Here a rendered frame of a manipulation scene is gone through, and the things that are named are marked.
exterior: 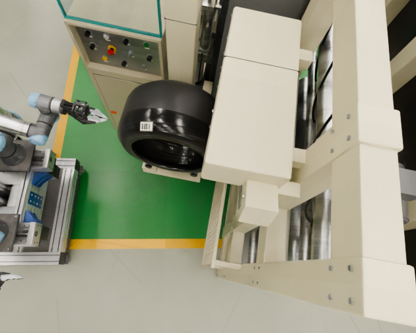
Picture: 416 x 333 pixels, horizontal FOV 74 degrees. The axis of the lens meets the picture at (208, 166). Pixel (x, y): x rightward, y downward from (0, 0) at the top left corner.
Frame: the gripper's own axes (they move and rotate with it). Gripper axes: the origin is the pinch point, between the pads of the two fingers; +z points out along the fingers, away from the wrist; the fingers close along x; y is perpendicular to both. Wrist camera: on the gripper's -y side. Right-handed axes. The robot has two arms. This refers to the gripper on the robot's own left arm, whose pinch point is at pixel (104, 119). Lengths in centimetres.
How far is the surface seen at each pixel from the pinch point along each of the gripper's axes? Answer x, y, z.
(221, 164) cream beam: -35, 64, 51
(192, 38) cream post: 26, 42, 34
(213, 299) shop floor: -83, -110, 98
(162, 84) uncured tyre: 11.4, 26.5, 25.7
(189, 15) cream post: 26, 53, 31
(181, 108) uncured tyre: 0.4, 28.7, 36.6
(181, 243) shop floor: -44, -114, 63
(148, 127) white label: -10.2, 24.6, 24.8
